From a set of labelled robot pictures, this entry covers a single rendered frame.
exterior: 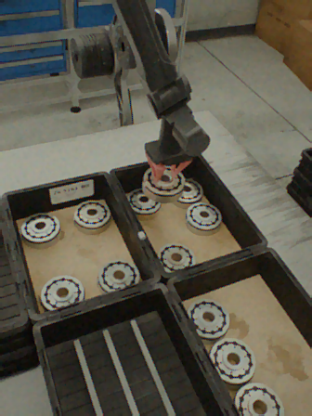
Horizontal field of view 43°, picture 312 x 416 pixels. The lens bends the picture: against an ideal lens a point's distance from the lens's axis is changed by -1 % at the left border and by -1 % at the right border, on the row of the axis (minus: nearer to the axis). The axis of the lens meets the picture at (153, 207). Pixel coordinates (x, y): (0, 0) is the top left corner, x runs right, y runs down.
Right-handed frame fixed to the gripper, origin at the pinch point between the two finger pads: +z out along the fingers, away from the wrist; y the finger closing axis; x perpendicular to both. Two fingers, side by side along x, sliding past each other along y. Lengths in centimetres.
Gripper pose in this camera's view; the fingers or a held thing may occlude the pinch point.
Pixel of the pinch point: (164, 175)
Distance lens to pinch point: 97.4
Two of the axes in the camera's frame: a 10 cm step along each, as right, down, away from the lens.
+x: -4.7, -6.9, 5.5
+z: -1.1, 6.6, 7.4
